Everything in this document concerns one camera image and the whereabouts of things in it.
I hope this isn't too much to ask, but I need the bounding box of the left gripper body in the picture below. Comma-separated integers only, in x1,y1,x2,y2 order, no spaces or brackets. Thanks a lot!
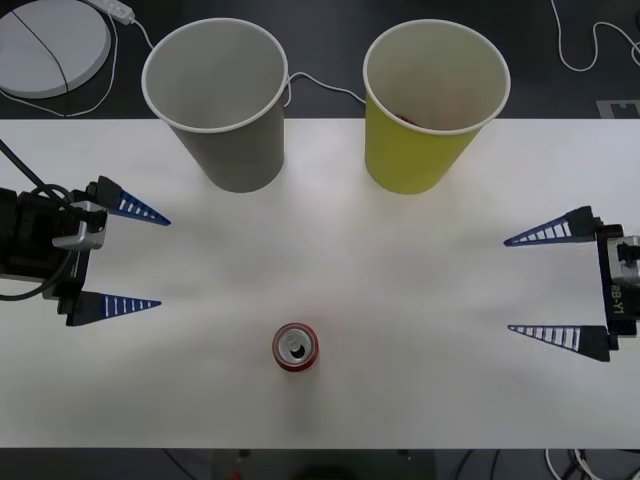
0,181,109,302

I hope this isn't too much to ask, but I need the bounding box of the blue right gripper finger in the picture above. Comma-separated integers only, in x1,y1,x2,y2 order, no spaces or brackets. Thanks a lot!
506,324,613,364
503,205,604,249

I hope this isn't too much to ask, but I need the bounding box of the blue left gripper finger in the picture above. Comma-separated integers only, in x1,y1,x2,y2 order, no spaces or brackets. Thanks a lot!
58,290,163,328
96,175,172,227

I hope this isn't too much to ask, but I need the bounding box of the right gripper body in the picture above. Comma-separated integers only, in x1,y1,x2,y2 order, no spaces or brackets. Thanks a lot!
594,223,640,352

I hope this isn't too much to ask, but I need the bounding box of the red drink can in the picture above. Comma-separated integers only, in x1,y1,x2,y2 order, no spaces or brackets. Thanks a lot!
271,322,320,374

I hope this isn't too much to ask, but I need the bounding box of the grey floor marker plate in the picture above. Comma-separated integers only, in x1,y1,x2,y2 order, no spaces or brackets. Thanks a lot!
596,99,640,119

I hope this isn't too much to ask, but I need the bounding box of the grey plastic bin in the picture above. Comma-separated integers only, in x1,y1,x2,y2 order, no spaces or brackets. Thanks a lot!
141,18,290,194

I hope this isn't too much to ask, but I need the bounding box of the round white disc base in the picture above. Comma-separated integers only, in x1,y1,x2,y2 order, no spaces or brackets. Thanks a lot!
0,0,113,100

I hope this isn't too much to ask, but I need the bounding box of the white power strip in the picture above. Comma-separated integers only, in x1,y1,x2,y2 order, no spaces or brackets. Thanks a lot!
81,0,136,24

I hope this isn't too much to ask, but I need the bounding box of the white cable bundle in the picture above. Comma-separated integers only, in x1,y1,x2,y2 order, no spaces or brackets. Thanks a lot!
543,447,604,480

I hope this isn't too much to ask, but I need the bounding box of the thin black cable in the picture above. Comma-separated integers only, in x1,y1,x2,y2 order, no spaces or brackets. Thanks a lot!
9,6,70,97

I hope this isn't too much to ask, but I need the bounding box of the looping white cable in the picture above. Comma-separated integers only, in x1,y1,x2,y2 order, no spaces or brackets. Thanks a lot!
549,0,640,72

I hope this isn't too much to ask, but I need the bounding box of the white power strip cable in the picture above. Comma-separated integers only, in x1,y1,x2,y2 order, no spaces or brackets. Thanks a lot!
130,17,369,108

